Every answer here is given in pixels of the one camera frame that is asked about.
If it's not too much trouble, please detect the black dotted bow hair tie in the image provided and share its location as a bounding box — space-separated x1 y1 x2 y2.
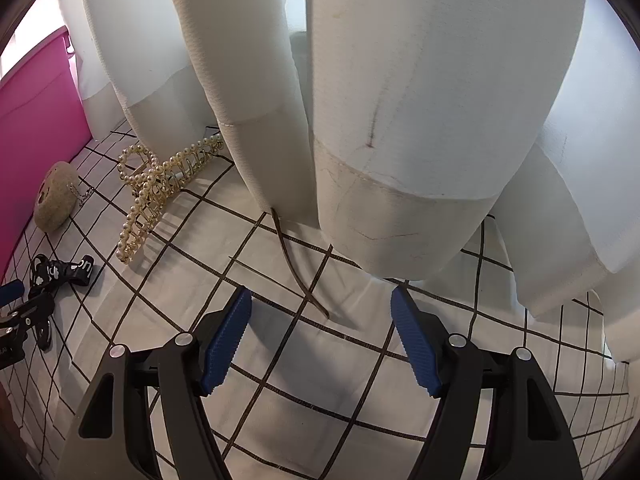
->
27 255 94 351

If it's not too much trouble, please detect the white black-grid tablecloth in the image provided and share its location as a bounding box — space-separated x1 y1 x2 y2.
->
0 127 633 480

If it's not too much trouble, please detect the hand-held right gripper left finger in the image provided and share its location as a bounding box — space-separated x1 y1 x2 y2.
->
62 285 253 480

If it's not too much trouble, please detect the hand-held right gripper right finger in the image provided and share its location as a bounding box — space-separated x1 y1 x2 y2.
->
390 285 583 480

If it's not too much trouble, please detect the round beige plush keychain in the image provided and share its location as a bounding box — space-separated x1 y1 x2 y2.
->
34 161 96 232

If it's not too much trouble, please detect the pink plastic storage bin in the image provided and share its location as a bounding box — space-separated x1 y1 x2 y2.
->
0 27 93 281

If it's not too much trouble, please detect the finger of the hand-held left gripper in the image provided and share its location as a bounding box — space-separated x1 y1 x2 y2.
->
0 292 55 336
0 279 25 306

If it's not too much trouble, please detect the white curtain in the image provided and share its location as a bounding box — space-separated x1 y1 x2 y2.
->
50 0 640 361

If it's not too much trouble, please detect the pearl hair claw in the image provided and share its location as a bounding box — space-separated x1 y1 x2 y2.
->
116 132 226 264

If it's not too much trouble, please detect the thin brown hair band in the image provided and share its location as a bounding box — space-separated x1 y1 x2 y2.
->
270 206 331 319

